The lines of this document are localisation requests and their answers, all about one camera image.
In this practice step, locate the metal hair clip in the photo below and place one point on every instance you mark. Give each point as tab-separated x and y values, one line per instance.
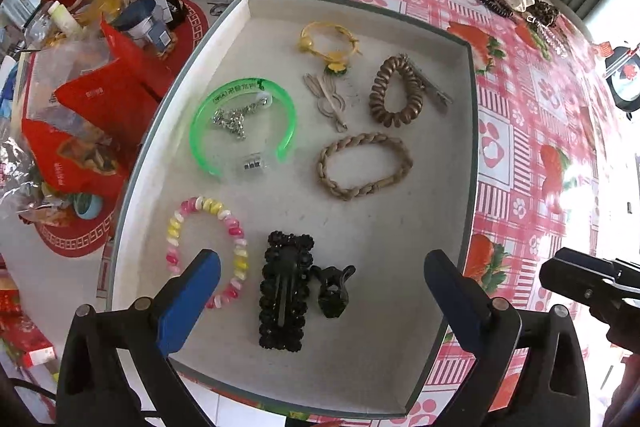
435	94

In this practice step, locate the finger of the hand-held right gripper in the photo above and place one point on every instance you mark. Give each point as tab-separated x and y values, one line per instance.
570	272
617	317

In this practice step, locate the dark brown beaded hair clip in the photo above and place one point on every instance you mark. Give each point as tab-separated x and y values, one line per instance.
495	6

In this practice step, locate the blue tape roll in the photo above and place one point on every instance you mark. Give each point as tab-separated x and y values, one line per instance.
89	206

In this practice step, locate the small dark hair clip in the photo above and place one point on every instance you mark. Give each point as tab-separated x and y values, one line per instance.
532	20

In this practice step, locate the black claw clip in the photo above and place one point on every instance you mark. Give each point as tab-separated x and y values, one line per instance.
332	297

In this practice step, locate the leopard print scrunchie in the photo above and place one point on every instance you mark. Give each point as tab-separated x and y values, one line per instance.
545	12

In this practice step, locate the black beaded hair clip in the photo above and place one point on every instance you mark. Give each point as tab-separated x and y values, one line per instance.
270	307

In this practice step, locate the grey cardboard box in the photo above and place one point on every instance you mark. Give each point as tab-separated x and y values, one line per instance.
380	307

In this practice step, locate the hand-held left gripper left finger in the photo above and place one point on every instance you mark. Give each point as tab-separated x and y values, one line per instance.
190	302

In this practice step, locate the blue lid jar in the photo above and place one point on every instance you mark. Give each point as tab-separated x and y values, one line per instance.
142	24

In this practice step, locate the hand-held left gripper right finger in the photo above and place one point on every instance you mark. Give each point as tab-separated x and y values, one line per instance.
455	302

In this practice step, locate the white bottle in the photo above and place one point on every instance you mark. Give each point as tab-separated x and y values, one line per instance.
65	17

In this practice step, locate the red snack bag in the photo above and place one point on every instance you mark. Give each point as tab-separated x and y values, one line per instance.
115	107

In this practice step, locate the black round ornament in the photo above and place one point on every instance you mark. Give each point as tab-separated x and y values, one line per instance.
627	82

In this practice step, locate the green translucent bangle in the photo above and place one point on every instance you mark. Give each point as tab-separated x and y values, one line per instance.
200	142

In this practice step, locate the small silver clip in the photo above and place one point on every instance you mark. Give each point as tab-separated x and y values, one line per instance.
252	163

